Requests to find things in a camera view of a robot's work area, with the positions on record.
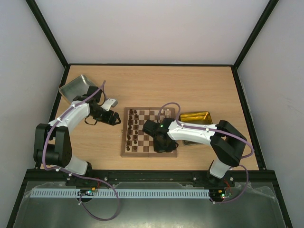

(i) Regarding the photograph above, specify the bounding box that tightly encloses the black aluminium frame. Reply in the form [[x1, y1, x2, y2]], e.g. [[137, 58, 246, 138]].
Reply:
[[0, 0, 304, 228]]

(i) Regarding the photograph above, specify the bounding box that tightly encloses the gold tin with pieces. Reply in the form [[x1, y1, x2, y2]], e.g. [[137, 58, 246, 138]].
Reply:
[[178, 111, 212, 146]]

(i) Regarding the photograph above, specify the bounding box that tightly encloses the white slotted cable duct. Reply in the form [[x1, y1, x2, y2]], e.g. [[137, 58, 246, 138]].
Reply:
[[30, 189, 209, 199]]

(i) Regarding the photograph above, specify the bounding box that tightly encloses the silver metal tin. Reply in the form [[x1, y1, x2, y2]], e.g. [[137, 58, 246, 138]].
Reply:
[[59, 75, 96, 104]]

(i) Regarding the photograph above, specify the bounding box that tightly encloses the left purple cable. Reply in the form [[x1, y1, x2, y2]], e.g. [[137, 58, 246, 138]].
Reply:
[[41, 80, 122, 220]]

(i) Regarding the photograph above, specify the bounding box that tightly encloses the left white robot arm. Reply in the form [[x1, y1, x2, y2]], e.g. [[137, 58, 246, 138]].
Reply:
[[33, 85, 121, 176]]

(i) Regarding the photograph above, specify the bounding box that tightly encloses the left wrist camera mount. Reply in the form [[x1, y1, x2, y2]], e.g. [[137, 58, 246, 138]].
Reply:
[[101, 98, 118, 111]]

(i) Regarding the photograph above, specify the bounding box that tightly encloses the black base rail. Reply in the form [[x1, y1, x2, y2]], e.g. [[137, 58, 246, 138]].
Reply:
[[23, 169, 276, 188]]

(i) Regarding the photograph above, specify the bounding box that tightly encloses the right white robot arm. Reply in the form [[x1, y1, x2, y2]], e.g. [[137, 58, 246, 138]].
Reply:
[[142, 118, 247, 186]]

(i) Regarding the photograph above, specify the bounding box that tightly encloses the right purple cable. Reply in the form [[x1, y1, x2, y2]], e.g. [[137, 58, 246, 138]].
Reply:
[[157, 102, 255, 205]]

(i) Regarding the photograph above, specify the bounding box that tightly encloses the purple cable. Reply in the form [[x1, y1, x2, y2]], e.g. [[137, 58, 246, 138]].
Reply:
[[41, 80, 122, 220], [157, 102, 255, 205]]

